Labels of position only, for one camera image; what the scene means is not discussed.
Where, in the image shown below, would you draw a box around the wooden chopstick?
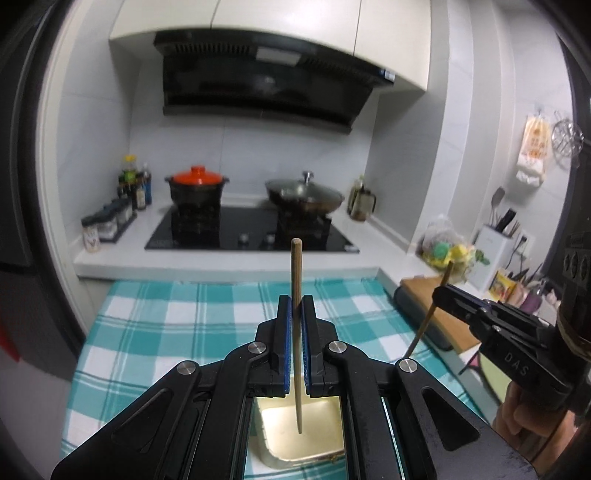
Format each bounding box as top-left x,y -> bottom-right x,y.
404,261 -> 455,358
290,238 -> 303,434

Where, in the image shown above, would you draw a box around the person's right hand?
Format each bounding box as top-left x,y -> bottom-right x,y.
492,381 -> 577,473

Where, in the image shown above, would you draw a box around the wooden cutting board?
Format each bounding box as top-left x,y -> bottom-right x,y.
394,276 -> 479,354

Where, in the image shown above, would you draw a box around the yellow printed tin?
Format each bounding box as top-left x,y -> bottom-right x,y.
489,270 -> 516,302

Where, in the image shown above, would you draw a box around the purple cup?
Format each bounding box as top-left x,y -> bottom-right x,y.
520,283 -> 545,314

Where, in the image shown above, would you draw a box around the white knife block holder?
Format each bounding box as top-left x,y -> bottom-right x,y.
467,186 -> 521,292

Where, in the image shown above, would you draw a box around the cream utensil holder box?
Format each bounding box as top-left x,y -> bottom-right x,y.
252,393 -> 345,470

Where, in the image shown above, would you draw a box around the bag of sponges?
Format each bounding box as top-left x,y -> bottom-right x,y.
417,215 -> 491,279

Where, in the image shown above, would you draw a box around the teal plaid tablecloth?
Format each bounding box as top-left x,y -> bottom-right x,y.
61,278 -> 415,456

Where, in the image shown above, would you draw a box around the hanging plastic bag pack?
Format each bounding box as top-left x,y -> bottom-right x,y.
516,114 -> 551,188

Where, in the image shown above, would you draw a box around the black gas cooktop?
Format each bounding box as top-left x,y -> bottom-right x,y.
145,206 -> 360,254

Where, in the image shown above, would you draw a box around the wok with glass lid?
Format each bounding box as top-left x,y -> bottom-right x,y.
266,171 -> 345,216

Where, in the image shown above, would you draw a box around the black pot orange lid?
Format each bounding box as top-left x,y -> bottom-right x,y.
164,165 -> 229,217

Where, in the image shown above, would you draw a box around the sauce bottles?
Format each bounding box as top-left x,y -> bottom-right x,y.
117,155 -> 152,211

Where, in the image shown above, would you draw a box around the black range hood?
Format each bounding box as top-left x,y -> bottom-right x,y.
153,28 -> 396,134

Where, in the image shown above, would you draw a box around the glass jug with handle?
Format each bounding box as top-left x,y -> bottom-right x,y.
346,175 -> 377,222

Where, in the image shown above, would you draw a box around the hanging wire steamer rack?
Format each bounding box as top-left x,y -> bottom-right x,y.
551,111 -> 585,170

